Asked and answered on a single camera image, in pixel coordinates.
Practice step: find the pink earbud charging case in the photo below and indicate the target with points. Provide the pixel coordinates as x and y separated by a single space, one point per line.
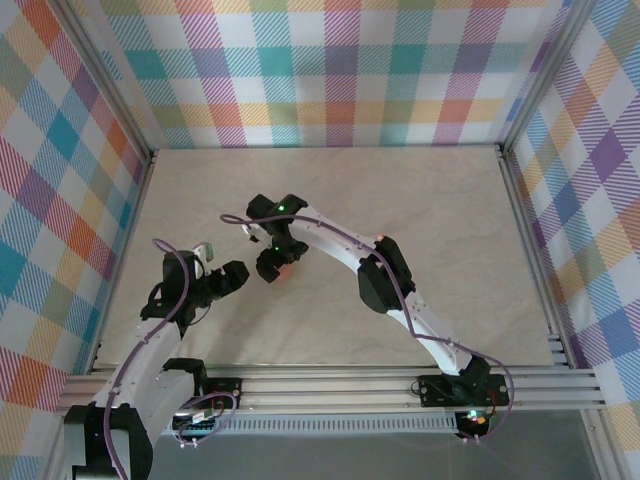
287 272

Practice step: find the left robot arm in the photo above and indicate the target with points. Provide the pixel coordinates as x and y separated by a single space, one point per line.
150 360

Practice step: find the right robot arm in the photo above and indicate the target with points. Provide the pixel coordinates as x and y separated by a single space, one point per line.
330 235

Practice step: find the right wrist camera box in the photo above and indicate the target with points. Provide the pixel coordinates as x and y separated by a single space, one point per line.
250 231

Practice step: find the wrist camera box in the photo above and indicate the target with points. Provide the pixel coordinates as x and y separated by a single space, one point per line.
250 231
205 250

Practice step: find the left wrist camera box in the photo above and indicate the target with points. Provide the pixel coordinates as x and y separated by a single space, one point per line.
205 250

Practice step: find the aluminium side rail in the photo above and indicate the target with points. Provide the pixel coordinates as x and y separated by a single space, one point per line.
531 250
131 230

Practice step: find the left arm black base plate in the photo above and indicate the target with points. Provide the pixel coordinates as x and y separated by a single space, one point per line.
227 392

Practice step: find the long aluminium base rail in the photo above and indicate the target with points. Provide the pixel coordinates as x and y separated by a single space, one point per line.
325 390

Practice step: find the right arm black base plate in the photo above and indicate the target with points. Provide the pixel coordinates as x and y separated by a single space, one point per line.
435 392

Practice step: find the aluminium frame post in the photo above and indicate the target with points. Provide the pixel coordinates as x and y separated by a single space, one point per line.
545 75
107 85

